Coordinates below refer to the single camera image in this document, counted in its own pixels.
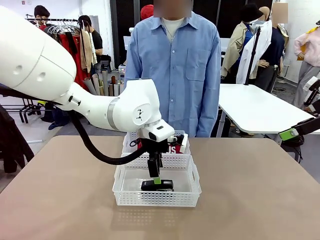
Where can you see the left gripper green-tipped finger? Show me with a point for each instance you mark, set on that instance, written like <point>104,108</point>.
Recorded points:
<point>160,160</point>
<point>153,170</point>

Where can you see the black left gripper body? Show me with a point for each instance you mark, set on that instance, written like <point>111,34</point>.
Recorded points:
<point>155,147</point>

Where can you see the black stapler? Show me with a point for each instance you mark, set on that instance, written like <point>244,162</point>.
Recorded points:
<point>165,185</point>

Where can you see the red CAMPUS pencil case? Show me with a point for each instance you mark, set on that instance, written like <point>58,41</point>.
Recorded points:
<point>178,150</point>

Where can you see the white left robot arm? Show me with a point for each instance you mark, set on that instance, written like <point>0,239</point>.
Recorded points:
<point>37,57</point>

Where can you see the person's left forearm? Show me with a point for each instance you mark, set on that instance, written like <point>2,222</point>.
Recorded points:
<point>210,110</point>

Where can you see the white perforated plastic basket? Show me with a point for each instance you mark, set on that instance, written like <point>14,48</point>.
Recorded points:
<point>125,147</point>
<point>155,197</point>

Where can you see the white paper roll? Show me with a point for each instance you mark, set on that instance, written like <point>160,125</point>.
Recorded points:
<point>116,88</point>

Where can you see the person in blue shirt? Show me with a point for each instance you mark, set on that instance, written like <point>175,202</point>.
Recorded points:
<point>180,75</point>

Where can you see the brown paper roll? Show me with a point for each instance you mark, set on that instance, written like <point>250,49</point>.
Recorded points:
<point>113,80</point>

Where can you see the tall grey paper roll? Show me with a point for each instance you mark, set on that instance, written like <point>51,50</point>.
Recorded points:
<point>105,82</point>

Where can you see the mannequin in pink sweater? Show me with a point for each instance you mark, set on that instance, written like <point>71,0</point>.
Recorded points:
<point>308,47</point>

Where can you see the blue white box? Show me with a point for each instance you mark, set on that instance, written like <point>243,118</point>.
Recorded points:
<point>122,71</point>

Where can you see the black tripod pole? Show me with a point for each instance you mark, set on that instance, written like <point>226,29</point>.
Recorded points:
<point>253,55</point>

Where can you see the mannequin in white shirt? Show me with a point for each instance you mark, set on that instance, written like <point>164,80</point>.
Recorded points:
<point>260,50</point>

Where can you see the leaning beige paper roll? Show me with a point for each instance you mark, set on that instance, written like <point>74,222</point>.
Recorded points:
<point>89,85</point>

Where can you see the small black stool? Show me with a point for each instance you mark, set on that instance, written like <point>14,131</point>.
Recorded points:
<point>105,62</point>

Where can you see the mannequin in beige coat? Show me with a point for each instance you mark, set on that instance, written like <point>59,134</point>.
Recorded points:
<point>235,47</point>

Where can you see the beige coat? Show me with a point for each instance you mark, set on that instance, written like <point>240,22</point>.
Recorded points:
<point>86,50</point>

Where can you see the man in black t-shirt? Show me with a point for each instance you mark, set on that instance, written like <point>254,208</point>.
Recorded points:
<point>96,42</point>

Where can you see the black hat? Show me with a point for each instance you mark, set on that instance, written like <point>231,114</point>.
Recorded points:
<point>251,12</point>

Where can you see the red hat mannequin head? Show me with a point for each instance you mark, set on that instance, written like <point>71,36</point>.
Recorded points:
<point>147,11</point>

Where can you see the red dress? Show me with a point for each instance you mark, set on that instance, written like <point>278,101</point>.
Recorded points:
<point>67,42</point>

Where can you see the black cloth cover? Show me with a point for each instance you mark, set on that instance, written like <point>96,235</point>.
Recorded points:
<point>12,145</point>

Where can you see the black clothes rack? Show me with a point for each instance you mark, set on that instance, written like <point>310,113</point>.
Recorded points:
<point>62,19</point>

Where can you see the dark-haired background person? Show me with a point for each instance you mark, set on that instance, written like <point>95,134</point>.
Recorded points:
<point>41,15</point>

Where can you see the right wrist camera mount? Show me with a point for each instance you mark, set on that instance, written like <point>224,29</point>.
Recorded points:
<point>311,85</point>

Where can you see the white wall board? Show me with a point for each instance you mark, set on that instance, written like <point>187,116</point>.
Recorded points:
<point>95,21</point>

